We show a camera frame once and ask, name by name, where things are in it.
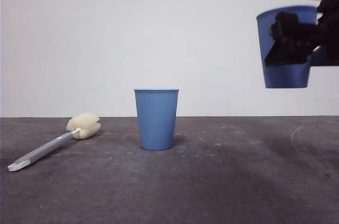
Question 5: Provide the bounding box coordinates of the sponge cup brush grey handle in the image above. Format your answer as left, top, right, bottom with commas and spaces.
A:
7, 112, 101, 173

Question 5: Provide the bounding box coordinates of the blue ribbed plastic cup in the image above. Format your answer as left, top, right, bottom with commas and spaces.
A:
133, 88, 180, 151
256, 5, 318, 89

